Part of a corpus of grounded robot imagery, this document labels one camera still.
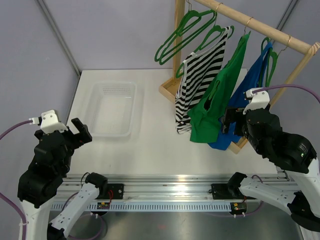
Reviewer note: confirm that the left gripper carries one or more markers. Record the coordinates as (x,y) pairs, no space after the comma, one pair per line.
(84,134)

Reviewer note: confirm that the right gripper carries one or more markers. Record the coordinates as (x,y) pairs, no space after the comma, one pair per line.
(233,114)

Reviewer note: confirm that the green tank top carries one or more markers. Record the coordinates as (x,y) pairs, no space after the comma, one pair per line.
(205,116)

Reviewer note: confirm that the blue tank top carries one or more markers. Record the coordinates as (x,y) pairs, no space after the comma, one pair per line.
(238,101)

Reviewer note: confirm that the striped black white tank top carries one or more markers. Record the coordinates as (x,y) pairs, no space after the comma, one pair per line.
(198,72)

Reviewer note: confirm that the green hanger of blue top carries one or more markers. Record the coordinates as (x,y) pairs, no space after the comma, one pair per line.
(269,63)

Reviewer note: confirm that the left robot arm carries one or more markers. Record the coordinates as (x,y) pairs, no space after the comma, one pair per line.
(37,187)

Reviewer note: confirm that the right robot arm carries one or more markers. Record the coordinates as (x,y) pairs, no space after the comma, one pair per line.
(293,156)

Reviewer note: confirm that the empty green hanger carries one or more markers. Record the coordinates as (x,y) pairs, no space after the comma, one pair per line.
(186,40)
(180,35)

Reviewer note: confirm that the white plastic basket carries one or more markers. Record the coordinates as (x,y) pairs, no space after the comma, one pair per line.
(109,109)

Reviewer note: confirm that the wooden clothes rack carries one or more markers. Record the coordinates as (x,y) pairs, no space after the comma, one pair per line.
(169,88)

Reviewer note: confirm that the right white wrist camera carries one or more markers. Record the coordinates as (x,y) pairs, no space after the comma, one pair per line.
(258,99)

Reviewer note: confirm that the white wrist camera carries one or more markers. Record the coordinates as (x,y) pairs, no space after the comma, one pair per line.
(49,122)
(258,99)

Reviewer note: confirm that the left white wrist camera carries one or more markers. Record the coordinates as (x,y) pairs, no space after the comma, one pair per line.
(49,122)

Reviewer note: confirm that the aluminium mounting rail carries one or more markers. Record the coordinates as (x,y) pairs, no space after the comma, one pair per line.
(170,187)

